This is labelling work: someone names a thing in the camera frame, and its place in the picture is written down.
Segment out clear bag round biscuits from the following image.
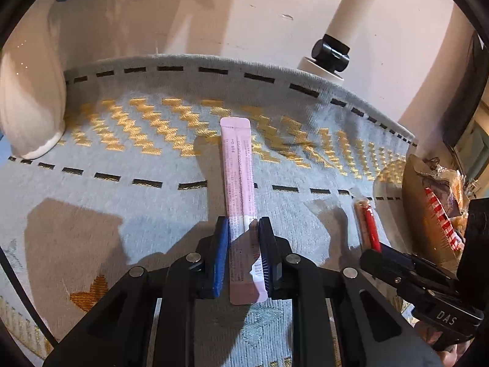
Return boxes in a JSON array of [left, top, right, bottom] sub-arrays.
[[423, 158, 468, 237]]

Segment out pink stick sachet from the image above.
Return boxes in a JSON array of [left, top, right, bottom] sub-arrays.
[[220, 117, 268, 306]]

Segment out person's right hand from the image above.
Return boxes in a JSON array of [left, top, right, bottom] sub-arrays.
[[414, 319, 465, 367]]

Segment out red white rice cracker bag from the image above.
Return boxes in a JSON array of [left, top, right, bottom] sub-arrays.
[[424, 187, 464, 251]]

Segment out black pole clamp base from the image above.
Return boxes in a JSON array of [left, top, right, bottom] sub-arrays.
[[298, 34, 350, 84]]

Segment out white lamp pole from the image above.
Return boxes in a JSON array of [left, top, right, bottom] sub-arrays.
[[326, 0, 375, 48]]

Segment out red biscuit packet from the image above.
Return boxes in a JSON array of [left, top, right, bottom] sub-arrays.
[[353, 199, 381, 252]]

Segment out dark television screen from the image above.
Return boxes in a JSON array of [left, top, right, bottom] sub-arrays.
[[441, 32, 488, 149]]

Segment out white ceramic vase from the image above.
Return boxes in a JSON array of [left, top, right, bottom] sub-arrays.
[[1, 0, 66, 159]]

